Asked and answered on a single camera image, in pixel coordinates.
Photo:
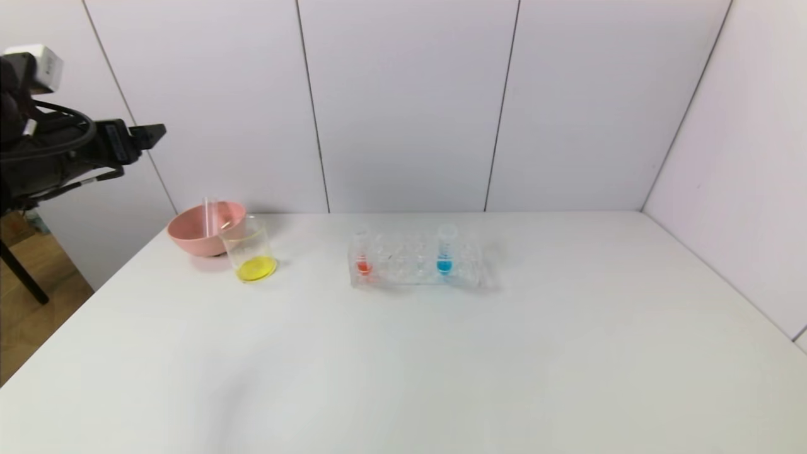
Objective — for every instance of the black stand leg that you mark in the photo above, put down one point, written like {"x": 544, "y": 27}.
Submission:
{"x": 25, "y": 277}

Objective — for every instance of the test tube with yellow pigment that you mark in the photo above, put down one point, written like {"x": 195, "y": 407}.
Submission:
{"x": 210, "y": 217}

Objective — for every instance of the pink bowl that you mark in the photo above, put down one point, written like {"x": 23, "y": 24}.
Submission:
{"x": 189, "y": 236}

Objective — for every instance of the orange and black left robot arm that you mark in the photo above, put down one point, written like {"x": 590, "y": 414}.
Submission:
{"x": 25, "y": 170}

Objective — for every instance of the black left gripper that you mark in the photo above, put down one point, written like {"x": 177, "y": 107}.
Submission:
{"x": 118, "y": 142}

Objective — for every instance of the test tube with blue pigment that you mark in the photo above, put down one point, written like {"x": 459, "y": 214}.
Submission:
{"x": 444, "y": 266}

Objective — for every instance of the clear acrylic test tube rack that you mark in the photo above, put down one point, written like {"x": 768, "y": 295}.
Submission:
{"x": 416, "y": 280}

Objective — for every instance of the clear plastic measuring beaker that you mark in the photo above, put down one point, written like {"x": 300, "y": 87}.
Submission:
{"x": 255, "y": 265}

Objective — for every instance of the test tube with red pigment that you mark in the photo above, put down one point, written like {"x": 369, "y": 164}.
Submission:
{"x": 364, "y": 266}

